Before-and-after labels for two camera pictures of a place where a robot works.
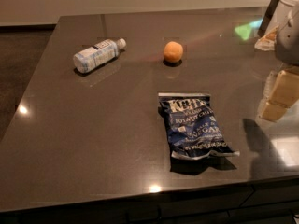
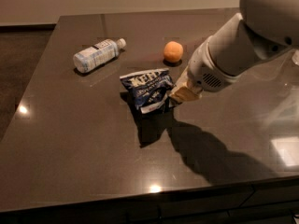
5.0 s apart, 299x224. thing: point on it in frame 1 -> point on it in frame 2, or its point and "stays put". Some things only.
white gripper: (288, 44) -> (203, 69)
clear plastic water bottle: (99, 53) stays put
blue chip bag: (193, 127) -> (149, 88)
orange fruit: (173, 51) stays put
